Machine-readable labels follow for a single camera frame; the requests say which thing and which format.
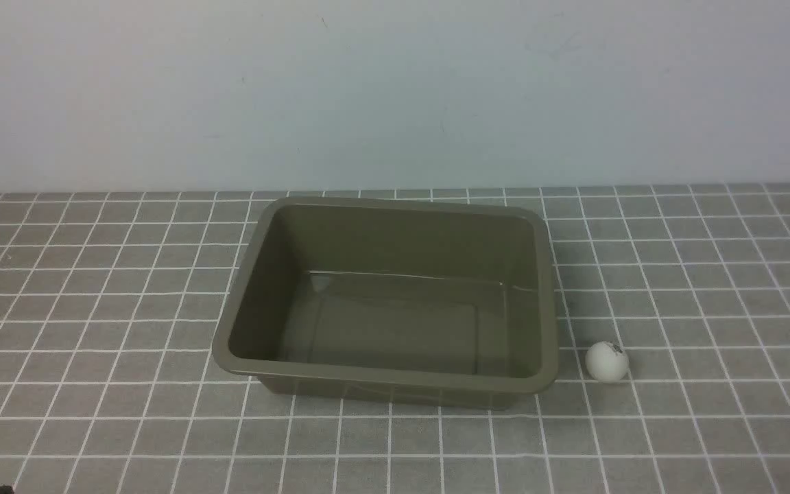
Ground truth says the white table-tennis ball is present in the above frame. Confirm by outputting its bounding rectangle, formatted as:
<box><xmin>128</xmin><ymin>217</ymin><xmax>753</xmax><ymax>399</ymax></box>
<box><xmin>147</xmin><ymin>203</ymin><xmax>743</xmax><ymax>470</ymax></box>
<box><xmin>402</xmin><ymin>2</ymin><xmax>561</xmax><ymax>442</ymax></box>
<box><xmin>584</xmin><ymin>341</ymin><xmax>630</xmax><ymax>384</ymax></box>

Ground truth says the grey checkered tablecloth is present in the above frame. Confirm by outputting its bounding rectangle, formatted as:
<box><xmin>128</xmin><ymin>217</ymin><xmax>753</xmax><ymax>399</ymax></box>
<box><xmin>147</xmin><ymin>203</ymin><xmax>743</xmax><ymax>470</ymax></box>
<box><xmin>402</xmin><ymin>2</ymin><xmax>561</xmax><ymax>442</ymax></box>
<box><xmin>0</xmin><ymin>183</ymin><xmax>790</xmax><ymax>493</ymax></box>

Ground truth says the olive green plastic bin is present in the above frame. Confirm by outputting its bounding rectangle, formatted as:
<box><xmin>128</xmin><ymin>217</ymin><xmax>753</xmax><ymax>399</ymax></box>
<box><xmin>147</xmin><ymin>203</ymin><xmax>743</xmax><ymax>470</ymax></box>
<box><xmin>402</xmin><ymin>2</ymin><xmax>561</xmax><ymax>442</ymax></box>
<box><xmin>211</xmin><ymin>197</ymin><xmax>560</xmax><ymax>410</ymax></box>

